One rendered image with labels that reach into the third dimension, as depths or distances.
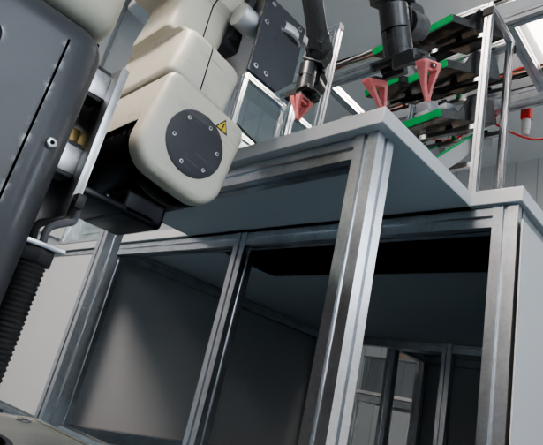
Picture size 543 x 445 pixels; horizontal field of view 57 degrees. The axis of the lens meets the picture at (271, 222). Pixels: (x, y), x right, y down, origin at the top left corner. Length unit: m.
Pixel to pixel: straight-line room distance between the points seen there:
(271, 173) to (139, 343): 1.30
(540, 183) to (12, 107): 5.04
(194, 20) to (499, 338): 0.73
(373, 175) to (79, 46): 0.46
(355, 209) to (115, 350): 1.45
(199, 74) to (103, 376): 1.46
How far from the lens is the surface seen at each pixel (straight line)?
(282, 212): 1.22
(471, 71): 1.62
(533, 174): 5.37
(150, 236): 1.79
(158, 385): 2.19
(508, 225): 1.01
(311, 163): 0.89
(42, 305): 2.42
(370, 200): 0.77
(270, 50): 0.90
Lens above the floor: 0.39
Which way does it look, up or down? 20 degrees up
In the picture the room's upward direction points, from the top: 13 degrees clockwise
